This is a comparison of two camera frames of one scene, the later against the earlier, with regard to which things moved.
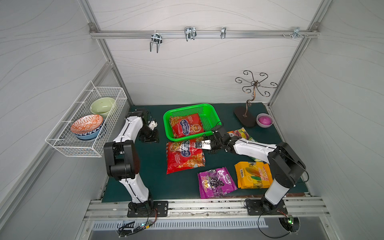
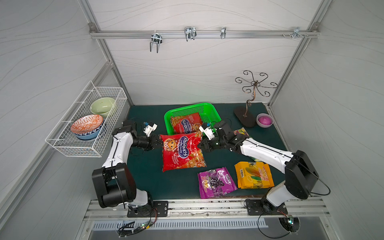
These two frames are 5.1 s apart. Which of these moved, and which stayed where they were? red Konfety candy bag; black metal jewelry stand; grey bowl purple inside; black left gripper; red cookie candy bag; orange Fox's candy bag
Moved: red Konfety candy bag; black left gripper
Stayed: grey bowl purple inside; black metal jewelry stand; red cookie candy bag; orange Fox's candy bag
